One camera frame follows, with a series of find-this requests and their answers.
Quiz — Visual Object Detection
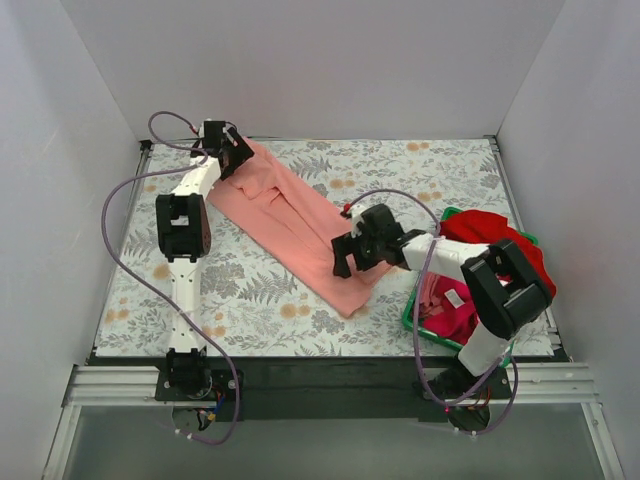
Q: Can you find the red t shirt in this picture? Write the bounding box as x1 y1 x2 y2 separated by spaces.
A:
440 210 557 297

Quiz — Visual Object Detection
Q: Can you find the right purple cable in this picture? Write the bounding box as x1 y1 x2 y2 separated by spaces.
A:
342 189 519 437

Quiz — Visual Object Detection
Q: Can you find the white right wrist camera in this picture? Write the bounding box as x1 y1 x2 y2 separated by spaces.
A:
341 203 367 238

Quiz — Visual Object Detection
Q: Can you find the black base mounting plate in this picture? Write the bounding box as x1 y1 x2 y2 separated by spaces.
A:
155 357 511 422

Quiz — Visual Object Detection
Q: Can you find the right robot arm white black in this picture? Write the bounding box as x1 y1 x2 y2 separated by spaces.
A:
332 204 553 405

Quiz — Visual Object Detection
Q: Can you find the floral patterned table mat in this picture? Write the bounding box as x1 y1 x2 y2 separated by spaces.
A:
94 139 516 358

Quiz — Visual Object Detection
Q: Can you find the magenta t shirt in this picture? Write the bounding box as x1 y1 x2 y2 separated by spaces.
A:
419 277 479 345

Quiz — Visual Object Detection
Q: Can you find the green plastic basket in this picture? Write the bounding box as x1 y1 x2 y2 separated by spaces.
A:
401 209 556 377

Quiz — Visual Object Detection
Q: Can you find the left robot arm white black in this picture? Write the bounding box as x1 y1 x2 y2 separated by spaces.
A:
155 120 253 400

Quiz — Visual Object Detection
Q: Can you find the salmon pink t shirt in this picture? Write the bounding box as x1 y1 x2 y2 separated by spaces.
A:
208 139 391 317

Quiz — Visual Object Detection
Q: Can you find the dusty pink t shirt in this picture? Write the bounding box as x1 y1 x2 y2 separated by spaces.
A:
419 273 450 317

